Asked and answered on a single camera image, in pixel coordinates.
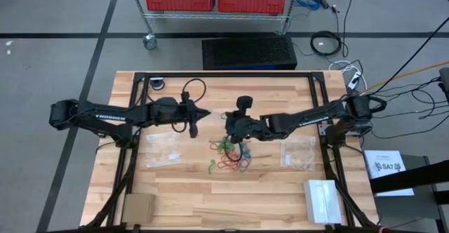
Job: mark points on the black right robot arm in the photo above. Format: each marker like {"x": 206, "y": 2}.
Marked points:
{"x": 308, "y": 119}

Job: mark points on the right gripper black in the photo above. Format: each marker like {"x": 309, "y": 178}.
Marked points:
{"x": 249, "y": 129}

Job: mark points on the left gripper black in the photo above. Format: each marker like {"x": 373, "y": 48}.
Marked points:
{"x": 187, "y": 113}

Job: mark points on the grey cabinet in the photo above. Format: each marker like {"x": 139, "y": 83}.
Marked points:
{"x": 403, "y": 212}

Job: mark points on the white tape roll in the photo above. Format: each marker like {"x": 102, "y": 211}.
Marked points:
{"x": 157, "y": 84}

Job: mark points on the blue rubber band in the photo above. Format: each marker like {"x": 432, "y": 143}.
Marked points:
{"x": 247, "y": 153}
{"x": 245, "y": 166}

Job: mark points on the white box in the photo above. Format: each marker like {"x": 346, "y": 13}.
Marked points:
{"x": 322, "y": 201}

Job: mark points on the black metal beam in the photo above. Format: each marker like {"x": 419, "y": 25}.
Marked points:
{"x": 414, "y": 177}

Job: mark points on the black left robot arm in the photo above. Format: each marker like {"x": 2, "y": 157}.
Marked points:
{"x": 105, "y": 115}

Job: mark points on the black perforated box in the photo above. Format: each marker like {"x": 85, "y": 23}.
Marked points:
{"x": 249, "y": 52}

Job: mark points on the brown cardboard box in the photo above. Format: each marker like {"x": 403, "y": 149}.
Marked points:
{"x": 138, "y": 208}

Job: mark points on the white printed manual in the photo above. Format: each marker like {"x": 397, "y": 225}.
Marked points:
{"x": 382, "y": 159}

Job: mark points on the grey device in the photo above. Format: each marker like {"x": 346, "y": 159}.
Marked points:
{"x": 445, "y": 82}

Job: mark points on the black metal table frame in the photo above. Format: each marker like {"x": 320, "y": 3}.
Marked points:
{"x": 228, "y": 74}

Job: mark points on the white power strip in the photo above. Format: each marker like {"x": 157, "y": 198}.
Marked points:
{"x": 354, "y": 80}

